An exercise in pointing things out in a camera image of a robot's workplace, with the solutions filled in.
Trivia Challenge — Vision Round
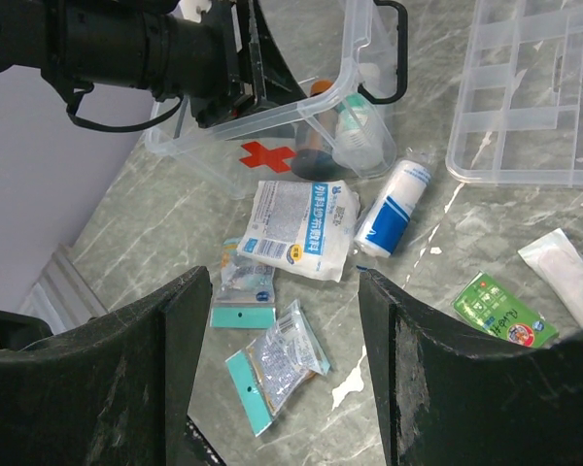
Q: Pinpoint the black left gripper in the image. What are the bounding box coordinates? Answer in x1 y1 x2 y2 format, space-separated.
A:
0 0 307 129

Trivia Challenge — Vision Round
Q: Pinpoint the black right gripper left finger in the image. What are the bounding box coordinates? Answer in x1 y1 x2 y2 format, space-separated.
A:
0 266 212 465

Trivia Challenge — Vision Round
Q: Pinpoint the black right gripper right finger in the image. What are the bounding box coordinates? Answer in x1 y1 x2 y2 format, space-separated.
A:
358 269 583 465

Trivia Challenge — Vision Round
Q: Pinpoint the clear plastic medicine box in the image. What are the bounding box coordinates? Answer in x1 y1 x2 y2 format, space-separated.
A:
144 1 408 199

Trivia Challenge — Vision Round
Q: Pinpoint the brown syrup bottle orange cap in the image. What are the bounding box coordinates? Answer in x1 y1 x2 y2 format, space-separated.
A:
291 80 343 182

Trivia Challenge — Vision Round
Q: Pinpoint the white plastic medicine bottle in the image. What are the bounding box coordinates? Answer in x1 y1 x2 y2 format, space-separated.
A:
333 93 383 171

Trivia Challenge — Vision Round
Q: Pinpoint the white gauze dressing packet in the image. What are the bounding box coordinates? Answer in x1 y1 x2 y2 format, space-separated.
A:
237 181 360 283

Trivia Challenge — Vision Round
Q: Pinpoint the clear bandage bag teal header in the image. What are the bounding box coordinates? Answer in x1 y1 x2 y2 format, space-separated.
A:
225 299 331 437

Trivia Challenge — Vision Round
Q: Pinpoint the green ointment sachet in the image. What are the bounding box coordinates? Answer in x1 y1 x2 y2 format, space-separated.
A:
453 272 559 348

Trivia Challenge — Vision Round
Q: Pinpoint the white swab packet lower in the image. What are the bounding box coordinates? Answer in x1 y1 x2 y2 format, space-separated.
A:
518 228 583 329

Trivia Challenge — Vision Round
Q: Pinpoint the clear divider tray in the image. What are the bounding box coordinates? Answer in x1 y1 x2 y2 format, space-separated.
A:
445 1 583 187

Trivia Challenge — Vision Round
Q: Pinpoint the aluminium frame rail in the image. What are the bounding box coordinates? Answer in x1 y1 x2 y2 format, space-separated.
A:
17 245 108 335

